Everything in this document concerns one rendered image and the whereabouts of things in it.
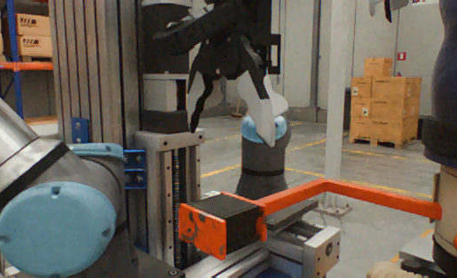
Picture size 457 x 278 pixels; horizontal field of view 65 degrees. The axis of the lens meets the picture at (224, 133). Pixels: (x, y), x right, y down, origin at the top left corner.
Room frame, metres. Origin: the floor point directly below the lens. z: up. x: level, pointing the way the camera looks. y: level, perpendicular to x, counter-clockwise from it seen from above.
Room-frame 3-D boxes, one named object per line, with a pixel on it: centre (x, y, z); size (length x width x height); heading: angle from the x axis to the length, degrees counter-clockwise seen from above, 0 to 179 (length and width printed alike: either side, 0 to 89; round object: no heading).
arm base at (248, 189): (0.94, -0.10, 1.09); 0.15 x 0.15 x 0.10
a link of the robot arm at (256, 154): (0.95, -0.11, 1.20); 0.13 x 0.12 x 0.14; 165
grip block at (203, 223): (0.46, 0.00, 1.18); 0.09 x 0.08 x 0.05; 43
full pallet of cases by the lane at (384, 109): (7.52, -3.36, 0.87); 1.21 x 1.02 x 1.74; 139
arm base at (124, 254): (0.57, 0.22, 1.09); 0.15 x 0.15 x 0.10
